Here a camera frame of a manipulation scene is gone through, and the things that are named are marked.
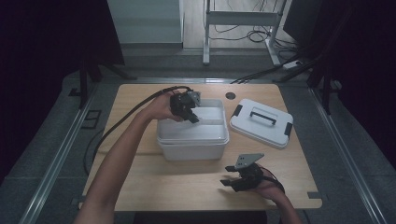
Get person's left hand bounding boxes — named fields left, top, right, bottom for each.
left=143, top=91, right=185, bottom=123

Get white box lid with handle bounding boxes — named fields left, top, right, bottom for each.
left=229, top=98, right=294, bottom=149

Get white metal stand frame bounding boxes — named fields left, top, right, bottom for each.
left=202, top=0, right=289, bottom=67

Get metal floor rail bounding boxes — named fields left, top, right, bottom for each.
left=307, top=87, right=389, bottom=224
left=18, top=90, right=98, bottom=224

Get black floor cables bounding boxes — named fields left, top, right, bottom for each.
left=211, top=0, right=302, bottom=55

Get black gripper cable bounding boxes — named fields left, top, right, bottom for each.
left=261, top=166, right=286, bottom=194
left=82, top=85, right=193, bottom=176

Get dark monitor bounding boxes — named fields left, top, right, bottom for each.
left=282, top=0, right=324, bottom=48

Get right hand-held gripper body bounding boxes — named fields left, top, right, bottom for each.
left=231, top=152, right=265, bottom=193

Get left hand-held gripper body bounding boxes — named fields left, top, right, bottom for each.
left=169, top=90, right=202, bottom=122

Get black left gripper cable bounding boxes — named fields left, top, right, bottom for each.
left=82, top=85, right=193, bottom=176

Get white plastic storage box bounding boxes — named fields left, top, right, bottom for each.
left=156, top=98, right=230, bottom=161

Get dark curtain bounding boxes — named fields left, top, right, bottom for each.
left=0, top=0, right=126, bottom=188
left=311, top=0, right=396, bottom=171

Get white tray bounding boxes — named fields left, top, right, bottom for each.
left=157, top=106, right=228, bottom=146

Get white power strip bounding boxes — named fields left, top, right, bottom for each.
left=281, top=60, right=304, bottom=70

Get person's right hand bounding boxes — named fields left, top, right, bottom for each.
left=250, top=167, right=286, bottom=206

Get white cabinet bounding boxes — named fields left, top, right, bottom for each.
left=106, top=0, right=185, bottom=45

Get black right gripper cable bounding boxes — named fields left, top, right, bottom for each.
left=261, top=166, right=286, bottom=194

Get black tripod stand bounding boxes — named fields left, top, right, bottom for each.
left=68, top=55, right=138, bottom=110
left=230, top=46, right=335, bottom=116

